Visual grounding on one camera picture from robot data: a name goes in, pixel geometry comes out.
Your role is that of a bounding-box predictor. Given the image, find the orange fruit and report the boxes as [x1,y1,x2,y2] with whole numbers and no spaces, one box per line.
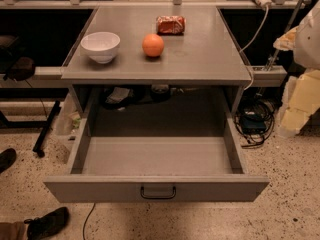
[142,34,164,57]

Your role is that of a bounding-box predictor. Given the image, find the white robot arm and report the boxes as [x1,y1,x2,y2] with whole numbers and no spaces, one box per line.
[273,1,320,137]

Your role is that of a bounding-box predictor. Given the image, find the grey open top drawer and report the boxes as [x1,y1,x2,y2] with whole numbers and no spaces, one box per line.
[45,88,269,203]

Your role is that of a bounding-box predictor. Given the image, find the grey metal cabinet table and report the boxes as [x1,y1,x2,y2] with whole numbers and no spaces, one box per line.
[62,4,250,109]

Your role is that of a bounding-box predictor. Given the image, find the white ceramic bowl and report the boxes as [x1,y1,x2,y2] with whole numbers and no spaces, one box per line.
[80,32,121,64]

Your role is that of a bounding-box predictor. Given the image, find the black metal bar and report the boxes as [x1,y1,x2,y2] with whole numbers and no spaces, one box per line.
[33,101,60,158]

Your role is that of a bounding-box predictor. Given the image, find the dark bag on shelf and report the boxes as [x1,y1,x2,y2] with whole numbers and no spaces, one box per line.
[3,57,35,81]

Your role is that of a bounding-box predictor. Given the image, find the black shoe left edge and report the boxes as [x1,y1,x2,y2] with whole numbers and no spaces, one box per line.
[0,148,17,173]

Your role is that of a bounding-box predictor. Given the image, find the black shoe lower left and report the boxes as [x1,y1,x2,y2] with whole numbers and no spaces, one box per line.
[24,207,70,240]

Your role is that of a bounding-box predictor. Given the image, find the metal pole right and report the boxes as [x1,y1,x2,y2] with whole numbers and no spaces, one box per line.
[264,0,313,72]

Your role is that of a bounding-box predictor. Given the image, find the black drawer handle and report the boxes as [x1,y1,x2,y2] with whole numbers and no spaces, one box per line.
[140,187,176,200]

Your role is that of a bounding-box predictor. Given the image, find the tangled black cables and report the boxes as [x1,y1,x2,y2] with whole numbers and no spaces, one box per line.
[234,98,276,149]

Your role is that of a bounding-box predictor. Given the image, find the white power cable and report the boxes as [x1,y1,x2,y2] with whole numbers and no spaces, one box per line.
[239,4,270,91]

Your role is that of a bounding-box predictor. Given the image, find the black floor cable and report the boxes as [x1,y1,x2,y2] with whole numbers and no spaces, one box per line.
[82,202,97,240]

